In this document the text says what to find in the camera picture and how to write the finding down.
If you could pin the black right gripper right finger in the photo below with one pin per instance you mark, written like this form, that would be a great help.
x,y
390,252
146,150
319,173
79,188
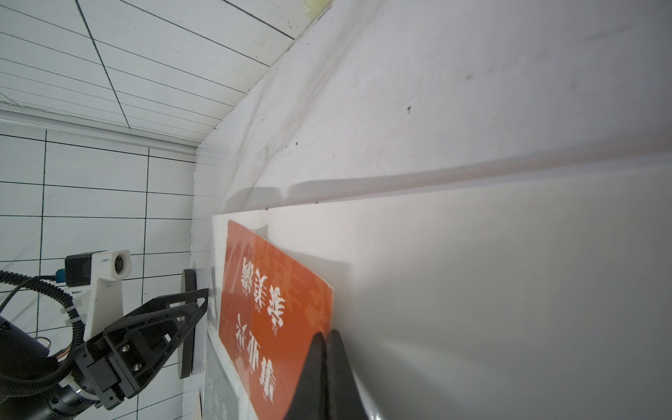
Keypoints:
x,y
343,398

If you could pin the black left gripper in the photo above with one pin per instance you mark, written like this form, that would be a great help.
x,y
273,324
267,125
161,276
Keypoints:
x,y
120,362

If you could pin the white photo album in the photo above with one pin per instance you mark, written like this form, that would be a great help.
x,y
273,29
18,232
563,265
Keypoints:
x,y
541,296

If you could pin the green photo card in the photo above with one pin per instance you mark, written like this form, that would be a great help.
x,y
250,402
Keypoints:
x,y
219,398

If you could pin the orange photo card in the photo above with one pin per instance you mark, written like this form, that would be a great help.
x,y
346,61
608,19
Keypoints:
x,y
272,306

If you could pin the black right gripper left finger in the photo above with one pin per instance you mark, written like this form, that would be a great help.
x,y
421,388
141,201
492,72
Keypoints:
x,y
310,398

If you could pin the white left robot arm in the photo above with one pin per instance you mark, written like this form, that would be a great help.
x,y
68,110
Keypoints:
x,y
35,384

